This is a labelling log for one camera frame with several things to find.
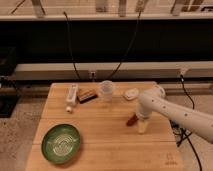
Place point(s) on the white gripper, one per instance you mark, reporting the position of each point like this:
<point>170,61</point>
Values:
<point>142,114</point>

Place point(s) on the brown rectangular block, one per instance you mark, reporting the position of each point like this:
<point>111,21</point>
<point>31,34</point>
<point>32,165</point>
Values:
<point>85,96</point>

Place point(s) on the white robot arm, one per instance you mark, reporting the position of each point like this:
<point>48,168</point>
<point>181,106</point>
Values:
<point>153,100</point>

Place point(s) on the green ceramic bowl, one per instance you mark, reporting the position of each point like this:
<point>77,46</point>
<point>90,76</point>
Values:
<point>61,143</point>

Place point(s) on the small white bottle cap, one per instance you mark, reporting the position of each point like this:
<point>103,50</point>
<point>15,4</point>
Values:
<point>69,109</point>

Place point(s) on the white wall outlet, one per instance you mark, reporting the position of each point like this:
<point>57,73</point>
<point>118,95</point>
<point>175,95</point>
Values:
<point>92,75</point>

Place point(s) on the clear plastic cup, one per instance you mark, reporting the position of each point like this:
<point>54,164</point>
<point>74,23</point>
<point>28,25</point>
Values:
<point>106,89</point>

